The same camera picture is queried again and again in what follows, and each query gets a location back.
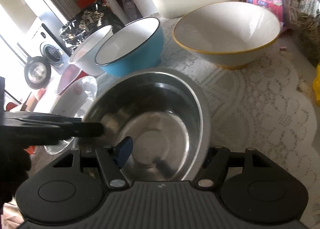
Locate blue enamel bowl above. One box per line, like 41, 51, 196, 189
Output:
94, 17, 164, 77

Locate white lace tablecloth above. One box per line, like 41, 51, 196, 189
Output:
161, 18, 319, 228

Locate clear jar sunflower seeds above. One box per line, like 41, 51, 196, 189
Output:
286, 0, 319, 67

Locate small white printed bowl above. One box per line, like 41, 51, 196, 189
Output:
69, 25, 113, 76

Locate black patterned snack bag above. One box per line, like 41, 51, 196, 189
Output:
59, 0, 125, 53

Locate red chair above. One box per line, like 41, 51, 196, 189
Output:
4, 88, 46, 112

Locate yellow duck toy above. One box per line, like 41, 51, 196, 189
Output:
312, 64, 320, 106

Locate red container gold band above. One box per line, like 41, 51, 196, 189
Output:
77, 0, 96, 9

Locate washing machine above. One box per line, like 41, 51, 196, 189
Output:
30, 23, 69, 72

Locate stainless steel bowl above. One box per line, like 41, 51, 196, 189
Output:
83, 68, 211, 181

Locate white bowl yellow rim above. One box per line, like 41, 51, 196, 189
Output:
172, 1, 281, 70

